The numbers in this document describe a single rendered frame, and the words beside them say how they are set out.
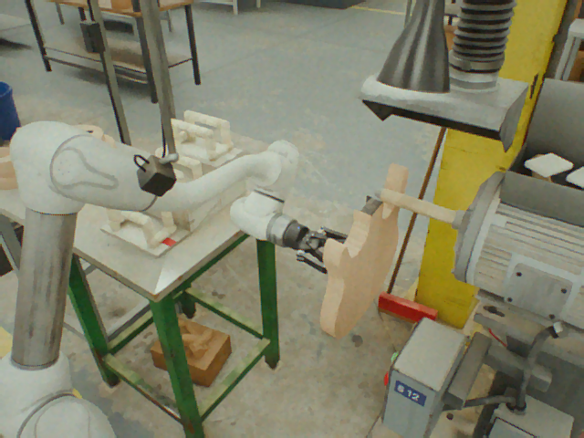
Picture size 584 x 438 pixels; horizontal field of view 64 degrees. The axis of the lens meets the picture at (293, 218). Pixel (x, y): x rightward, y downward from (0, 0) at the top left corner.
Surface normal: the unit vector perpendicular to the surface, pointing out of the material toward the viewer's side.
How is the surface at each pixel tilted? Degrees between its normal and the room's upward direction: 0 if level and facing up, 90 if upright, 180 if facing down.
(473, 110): 38
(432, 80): 66
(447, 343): 0
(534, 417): 0
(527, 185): 90
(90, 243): 0
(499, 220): 44
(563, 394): 90
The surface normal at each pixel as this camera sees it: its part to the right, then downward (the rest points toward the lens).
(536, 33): -0.58, 0.48
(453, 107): -0.36, -0.34
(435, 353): -0.01, -0.81
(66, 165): -0.32, -0.09
